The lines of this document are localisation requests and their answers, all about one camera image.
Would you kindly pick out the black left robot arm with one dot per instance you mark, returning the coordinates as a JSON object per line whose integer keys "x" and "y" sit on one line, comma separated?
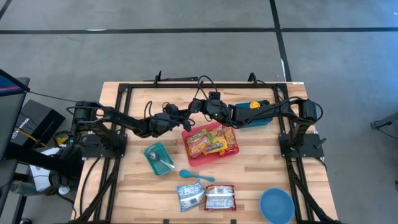
{"x": 109, "y": 119}

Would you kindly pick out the blue white ramen packet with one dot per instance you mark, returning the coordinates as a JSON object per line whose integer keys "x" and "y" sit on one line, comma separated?
{"x": 190, "y": 196}

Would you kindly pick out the blue bowl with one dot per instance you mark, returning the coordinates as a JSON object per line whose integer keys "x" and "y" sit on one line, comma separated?
{"x": 276, "y": 207}

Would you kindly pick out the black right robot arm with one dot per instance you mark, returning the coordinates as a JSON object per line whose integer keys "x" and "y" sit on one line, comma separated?
{"x": 267, "y": 112}

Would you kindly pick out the teal plastic tray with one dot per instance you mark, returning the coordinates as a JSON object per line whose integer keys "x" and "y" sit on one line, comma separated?
{"x": 163, "y": 149}

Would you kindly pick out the black table frame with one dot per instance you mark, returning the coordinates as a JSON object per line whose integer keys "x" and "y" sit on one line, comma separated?
{"x": 248, "y": 85}

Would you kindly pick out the shrimp ramen packet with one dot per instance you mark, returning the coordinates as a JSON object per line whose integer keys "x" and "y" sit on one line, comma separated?
{"x": 196, "y": 143}

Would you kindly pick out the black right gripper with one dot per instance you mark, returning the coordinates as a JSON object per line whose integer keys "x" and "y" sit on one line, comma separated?
{"x": 214, "y": 109}

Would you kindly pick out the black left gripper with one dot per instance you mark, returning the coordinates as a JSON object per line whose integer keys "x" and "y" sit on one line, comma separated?
{"x": 164, "y": 123}

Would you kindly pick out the blue plastic bin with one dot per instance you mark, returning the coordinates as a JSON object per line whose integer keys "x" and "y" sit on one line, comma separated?
{"x": 264, "y": 123}

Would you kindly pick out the black equipment box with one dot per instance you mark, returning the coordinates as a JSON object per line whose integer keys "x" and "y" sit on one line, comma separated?
{"x": 34, "y": 124}

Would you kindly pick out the white paper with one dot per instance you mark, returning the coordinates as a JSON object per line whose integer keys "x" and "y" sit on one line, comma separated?
{"x": 40, "y": 174}

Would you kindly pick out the white round cap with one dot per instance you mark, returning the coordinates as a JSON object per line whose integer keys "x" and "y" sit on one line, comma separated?
{"x": 64, "y": 190}

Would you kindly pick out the yellow lid jar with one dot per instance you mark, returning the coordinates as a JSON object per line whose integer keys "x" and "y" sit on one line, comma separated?
{"x": 255, "y": 105}

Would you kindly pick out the computer monitor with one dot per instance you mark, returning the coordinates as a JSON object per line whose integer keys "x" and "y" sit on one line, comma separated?
{"x": 9, "y": 118}

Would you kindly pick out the metal spoon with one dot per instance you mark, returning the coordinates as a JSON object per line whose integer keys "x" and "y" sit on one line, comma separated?
{"x": 153, "y": 156}

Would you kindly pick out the red plastic tray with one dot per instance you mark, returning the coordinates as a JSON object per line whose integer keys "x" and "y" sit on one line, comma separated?
{"x": 202, "y": 161}

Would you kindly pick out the yellow ramen packet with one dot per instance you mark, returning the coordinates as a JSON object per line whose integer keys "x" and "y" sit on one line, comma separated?
{"x": 216, "y": 143}

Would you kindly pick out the blue plastic spoon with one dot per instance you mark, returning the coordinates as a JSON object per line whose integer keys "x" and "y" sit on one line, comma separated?
{"x": 186, "y": 174}

